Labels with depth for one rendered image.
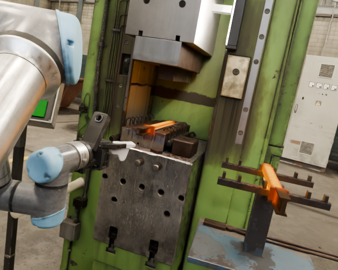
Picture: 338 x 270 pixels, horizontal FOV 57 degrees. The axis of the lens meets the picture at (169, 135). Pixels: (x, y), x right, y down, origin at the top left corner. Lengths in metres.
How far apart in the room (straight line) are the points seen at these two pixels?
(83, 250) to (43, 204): 1.06
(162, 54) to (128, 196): 0.60
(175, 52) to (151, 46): 0.11
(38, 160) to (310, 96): 5.92
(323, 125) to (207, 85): 4.81
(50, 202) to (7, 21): 0.41
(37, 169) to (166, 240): 0.74
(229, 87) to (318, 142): 5.14
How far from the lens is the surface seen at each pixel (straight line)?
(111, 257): 1.49
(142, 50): 1.31
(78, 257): 1.85
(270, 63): 1.36
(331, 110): 6.36
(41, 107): 1.37
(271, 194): 0.87
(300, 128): 6.40
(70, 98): 8.00
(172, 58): 1.27
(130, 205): 1.34
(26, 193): 0.80
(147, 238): 1.37
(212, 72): 1.71
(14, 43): 0.49
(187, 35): 1.26
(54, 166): 0.72
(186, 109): 1.74
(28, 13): 0.55
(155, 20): 1.32
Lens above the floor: 1.22
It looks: 10 degrees down
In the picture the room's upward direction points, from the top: 10 degrees clockwise
